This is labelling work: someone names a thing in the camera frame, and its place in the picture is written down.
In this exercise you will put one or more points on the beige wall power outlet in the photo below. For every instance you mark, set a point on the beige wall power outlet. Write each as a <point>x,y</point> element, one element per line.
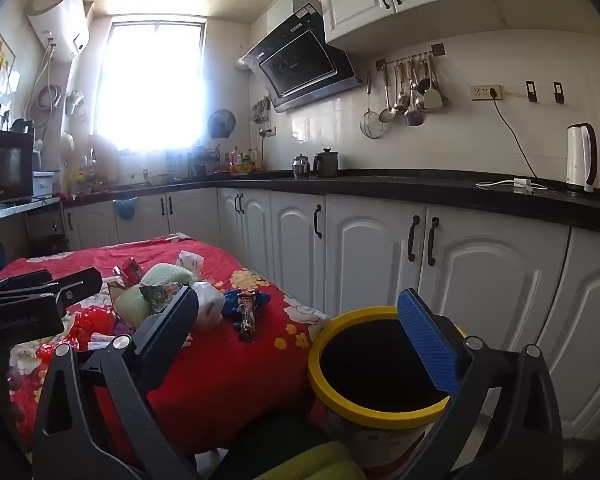
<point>485,93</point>

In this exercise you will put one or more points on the small steel ladle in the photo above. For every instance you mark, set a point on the small steel ladle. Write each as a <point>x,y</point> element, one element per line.
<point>401,106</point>

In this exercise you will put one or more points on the red plastic bag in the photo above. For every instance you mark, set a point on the red plastic bag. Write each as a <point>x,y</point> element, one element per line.
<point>92,325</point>

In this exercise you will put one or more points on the purple wrapper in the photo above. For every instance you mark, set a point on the purple wrapper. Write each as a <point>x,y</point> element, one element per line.
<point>121,329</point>

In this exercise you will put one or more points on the utensil wall rail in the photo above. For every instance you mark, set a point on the utensil wall rail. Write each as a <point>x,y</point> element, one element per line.
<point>437,50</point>

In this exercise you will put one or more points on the white crumpled plastic bag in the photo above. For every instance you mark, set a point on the white crumpled plastic bag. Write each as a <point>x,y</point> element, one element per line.
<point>209,305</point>

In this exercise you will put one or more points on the white orange crumpled wrapper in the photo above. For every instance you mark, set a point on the white orange crumpled wrapper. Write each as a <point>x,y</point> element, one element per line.
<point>189,261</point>

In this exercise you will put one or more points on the black wall hook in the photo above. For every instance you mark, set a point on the black wall hook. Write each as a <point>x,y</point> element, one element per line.
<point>558,92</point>
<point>531,91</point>

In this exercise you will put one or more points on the steel spatula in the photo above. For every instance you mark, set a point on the steel spatula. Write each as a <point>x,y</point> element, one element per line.
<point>434,97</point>

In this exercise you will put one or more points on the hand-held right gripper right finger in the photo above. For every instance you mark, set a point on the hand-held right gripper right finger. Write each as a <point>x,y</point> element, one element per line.
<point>427,345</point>

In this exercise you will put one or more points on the metal shelf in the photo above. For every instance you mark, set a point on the metal shelf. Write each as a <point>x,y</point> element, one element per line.
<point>10,212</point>

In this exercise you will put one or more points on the green foam fruit net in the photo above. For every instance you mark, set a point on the green foam fruit net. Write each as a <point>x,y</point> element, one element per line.
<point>165,275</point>
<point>130,305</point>

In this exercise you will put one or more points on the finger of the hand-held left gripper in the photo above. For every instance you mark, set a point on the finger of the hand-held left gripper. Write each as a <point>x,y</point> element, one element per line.
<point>82,285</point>
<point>25,280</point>

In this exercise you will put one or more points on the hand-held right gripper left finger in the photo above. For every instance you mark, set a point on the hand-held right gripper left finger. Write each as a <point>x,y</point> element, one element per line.
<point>175,320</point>

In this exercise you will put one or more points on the white water heater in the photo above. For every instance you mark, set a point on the white water heater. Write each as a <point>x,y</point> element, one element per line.
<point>60,10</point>

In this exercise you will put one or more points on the white lower cabinets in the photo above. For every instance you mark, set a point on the white lower cabinets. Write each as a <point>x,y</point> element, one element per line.
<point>370,250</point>

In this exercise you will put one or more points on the steel teapot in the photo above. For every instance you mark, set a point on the steel teapot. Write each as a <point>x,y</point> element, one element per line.
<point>301,166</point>

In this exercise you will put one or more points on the group of condiment bottles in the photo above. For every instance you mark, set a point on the group of condiment bottles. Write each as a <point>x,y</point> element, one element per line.
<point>242,162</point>

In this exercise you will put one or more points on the kitchen window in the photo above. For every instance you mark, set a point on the kitchen window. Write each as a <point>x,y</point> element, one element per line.
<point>150,85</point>

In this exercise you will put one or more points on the hanging small kitchen tools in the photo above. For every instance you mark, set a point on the hanging small kitchen tools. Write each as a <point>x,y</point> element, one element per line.
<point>262,115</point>

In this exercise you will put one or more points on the blue wrapper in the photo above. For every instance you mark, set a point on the blue wrapper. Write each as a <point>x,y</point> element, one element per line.
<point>260,302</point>

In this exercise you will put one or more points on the dark lidded pot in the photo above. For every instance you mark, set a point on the dark lidded pot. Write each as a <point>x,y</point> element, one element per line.
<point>326,164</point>

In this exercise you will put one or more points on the red stick packet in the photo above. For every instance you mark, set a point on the red stick packet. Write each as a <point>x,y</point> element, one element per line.
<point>131,271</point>

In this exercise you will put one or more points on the steel slotted ladle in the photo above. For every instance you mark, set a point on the steel slotted ladle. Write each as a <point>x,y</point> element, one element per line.
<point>387,115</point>

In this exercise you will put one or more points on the yellow-rimmed bin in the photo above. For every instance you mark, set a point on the yellow-rimmed bin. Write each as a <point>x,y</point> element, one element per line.
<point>360,316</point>

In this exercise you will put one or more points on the red floral blanket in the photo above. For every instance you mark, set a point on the red floral blanket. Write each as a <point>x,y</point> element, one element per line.
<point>220,360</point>

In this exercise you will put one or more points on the large steel ladle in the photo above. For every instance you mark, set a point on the large steel ladle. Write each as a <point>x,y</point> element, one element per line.
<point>415,117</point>

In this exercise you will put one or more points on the black range hood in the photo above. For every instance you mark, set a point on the black range hood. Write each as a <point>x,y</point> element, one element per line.
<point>300,65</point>

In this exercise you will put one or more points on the steel spoon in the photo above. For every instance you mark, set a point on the steel spoon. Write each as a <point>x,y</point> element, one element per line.
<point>423,86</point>

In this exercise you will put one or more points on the small blue fan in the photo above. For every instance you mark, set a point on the small blue fan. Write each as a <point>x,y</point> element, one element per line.
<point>222,123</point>

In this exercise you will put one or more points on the white electric kettle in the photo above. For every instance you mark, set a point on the white electric kettle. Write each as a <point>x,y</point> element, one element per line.
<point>580,160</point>

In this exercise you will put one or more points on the yellow-green cloth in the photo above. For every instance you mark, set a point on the yellow-green cloth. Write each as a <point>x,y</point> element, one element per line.
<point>325,462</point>

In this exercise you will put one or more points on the brown bar wrapper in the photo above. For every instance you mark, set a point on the brown bar wrapper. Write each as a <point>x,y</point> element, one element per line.
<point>247,320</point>

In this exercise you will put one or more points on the black microwave oven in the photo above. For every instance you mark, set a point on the black microwave oven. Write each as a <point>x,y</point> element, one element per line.
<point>5,167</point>

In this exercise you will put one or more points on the black kitchen countertop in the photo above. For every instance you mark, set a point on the black kitchen countertop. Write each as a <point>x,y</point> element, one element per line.
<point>430,187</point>

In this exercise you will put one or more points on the grey plastic box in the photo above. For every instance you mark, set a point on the grey plastic box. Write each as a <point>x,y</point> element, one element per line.
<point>45,184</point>

